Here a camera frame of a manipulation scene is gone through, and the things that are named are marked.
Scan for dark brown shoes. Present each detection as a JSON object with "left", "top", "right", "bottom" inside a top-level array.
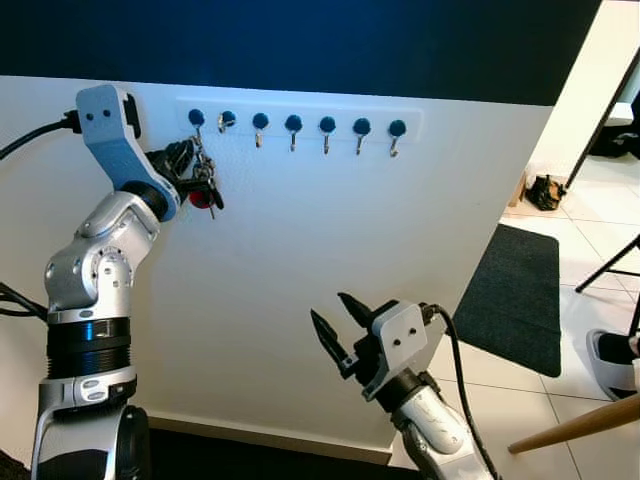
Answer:
[{"left": 525, "top": 175, "right": 568, "bottom": 212}]

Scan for white wall hook rack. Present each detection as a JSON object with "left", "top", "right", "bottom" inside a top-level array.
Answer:
[{"left": 175, "top": 97, "right": 424, "bottom": 161}]

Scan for black floor mat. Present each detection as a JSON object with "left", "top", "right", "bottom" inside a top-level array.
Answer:
[{"left": 452, "top": 222, "right": 563, "bottom": 379}]

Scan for key bunch with red ball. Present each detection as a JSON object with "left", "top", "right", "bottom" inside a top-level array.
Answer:
[{"left": 188, "top": 128, "right": 225, "bottom": 219}]

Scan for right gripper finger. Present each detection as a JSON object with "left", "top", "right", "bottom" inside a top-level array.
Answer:
[
  {"left": 310, "top": 309, "right": 359, "bottom": 380},
  {"left": 337, "top": 291, "right": 376, "bottom": 328}
]

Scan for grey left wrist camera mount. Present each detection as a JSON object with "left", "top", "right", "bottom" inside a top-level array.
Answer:
[{"left": 75, "top": 84, "right": 183, "bottom": 223}]

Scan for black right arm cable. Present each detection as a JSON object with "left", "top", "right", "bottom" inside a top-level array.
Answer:
[{"left": 420, "top": 303, "right": 501, "bottom": 480}]

